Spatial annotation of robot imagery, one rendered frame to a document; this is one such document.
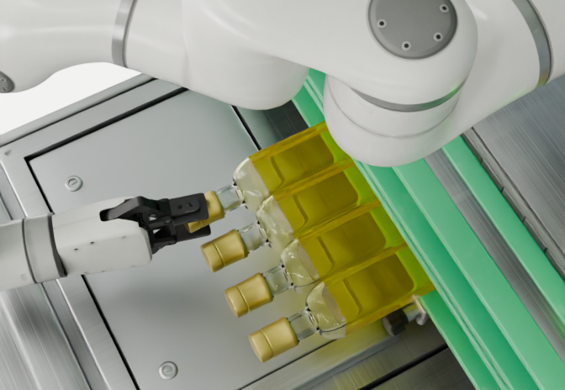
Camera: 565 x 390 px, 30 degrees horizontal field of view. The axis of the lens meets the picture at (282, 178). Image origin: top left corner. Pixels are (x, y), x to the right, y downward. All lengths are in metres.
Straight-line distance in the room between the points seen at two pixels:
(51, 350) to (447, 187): 0.52
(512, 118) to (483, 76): 0.33
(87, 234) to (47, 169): 0.26
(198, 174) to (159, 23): 0.63
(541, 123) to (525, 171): 0.06
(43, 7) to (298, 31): 0.20
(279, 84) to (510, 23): 0.17
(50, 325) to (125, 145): 0.26
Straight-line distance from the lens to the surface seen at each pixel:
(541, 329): 1.04
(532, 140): 1.10
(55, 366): 1.30
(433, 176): 1.08
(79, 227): 1.16
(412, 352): 1.31
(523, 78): 0.79
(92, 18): 0.78
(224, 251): 1.17
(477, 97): 0.79
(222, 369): 1.27
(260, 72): 0.72
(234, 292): 1.15
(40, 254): 1.18
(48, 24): 0.78
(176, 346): 1.28
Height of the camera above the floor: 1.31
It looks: 13 degrees down
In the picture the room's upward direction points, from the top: 116 degrees counter-clockwise
